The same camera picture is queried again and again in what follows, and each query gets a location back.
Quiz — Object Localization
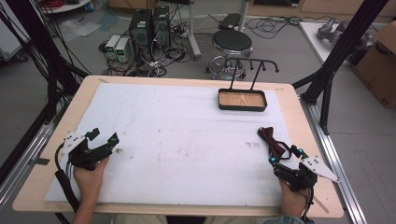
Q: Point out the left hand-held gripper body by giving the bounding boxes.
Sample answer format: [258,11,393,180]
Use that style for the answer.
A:
[61,131,114,172]

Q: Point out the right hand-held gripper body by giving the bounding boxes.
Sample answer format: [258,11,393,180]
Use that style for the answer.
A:
[272,155,341,192]

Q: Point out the dark red bow tie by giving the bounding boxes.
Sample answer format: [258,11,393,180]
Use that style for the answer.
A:
[257,126,294,161]

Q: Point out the person's right hand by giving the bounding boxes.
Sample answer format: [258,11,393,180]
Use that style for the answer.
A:
[278,179,310,218]

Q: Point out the person's left hand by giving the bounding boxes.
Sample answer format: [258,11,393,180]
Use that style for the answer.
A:
[73,156,110,201]

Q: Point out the thin wooden strip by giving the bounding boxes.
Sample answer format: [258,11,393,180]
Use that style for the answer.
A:
[311,195,330,215]

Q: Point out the black stand with wooden tray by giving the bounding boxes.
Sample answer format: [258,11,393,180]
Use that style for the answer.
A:
[218,57,280,113]

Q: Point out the white foam mat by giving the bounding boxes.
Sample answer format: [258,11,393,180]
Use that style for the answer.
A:
[44,81,301,208]

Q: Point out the white power supply unit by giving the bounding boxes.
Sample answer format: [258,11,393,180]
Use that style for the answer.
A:
[105,34,121,61]
[114,37,132,63]

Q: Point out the green power supply units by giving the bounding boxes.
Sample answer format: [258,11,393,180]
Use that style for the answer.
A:
[98,24,193,77]

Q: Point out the black computer tower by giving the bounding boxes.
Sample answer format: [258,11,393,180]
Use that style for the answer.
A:
[151,5,172,49]
[128,8,154,63]

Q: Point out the cardboard box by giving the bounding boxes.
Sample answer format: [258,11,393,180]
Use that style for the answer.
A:
[352,21,396,109]

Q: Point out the white platform board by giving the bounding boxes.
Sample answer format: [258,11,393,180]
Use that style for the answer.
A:
[298,21,375,67]

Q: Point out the black round stool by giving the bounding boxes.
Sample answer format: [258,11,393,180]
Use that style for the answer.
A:
[205,29,254,81]

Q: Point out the round white table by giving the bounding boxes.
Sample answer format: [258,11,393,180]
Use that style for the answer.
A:
[39,0,93,15]

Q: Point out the white desk leg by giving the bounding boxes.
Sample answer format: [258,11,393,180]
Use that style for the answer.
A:
[186,0,203,61]

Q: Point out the flat black device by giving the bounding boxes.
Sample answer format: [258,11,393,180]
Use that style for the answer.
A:
[218,12,242,31]

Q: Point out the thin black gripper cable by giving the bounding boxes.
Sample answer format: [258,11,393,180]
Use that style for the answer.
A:
[300,186,316,224]

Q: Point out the black sleeved gripper cable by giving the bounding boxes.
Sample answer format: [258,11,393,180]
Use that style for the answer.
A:
[53,143,80,213]

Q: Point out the aluminium rail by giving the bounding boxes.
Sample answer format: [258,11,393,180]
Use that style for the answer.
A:
[0,120,58,210]
[299,94,369,224]

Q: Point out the black metal frame post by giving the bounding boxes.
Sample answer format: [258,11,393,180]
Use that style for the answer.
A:
[0,0,92,126]
[291,0,390,136]

